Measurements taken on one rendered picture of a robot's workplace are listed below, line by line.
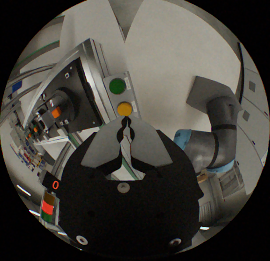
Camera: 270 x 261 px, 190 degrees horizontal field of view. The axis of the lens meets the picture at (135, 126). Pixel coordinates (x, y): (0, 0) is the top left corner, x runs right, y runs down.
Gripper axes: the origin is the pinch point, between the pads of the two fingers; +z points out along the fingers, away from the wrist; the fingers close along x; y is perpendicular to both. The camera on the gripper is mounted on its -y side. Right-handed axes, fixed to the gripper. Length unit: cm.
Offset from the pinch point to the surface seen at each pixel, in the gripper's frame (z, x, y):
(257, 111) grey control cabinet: 8, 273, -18
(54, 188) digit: -8.9, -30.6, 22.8
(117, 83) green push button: 12.2, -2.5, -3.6
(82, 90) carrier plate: 13.4, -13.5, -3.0
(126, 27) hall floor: 105, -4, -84
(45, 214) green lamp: -24.3, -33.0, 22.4
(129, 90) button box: 13.3, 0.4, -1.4
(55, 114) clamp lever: 3.7, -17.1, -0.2
